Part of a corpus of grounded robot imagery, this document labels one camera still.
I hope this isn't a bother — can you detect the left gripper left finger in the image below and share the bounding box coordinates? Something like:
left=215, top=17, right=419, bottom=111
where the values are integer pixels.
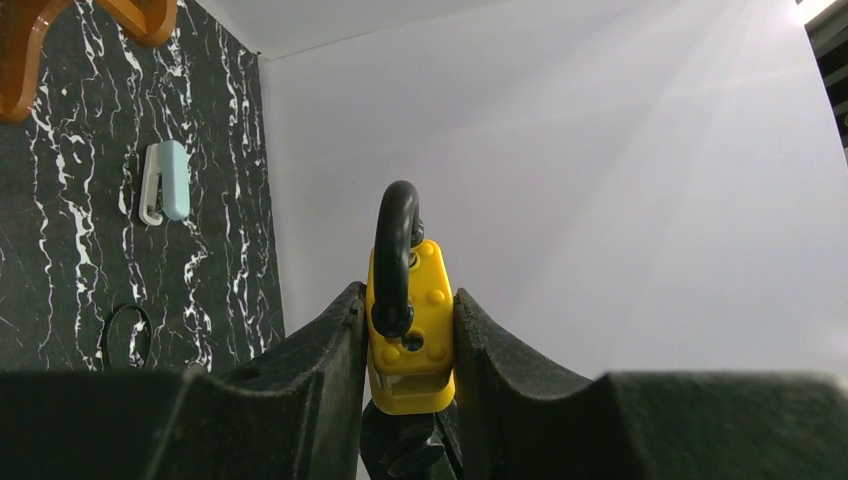
left=1, top=282, right=366, bottom=479

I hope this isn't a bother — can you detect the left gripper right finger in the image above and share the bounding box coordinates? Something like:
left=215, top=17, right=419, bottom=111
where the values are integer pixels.
left=454, top=290, right=847, bottom=479

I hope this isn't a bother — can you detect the yellow padlock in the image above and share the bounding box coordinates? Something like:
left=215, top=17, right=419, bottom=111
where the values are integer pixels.
left=365, top=180, right=455, bottom=416

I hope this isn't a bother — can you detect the black cable loop lock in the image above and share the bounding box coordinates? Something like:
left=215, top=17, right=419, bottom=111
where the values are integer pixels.
left=98, top=303, right=153, bottom=371

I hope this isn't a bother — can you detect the white blue stapler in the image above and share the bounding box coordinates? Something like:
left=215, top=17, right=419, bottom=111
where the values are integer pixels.
left=138, top=140, right=191, bottom=226

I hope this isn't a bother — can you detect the wooden three-tier shelf rack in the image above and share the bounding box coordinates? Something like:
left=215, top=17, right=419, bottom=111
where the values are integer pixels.
left=1, top=0, right=178, bottom=124

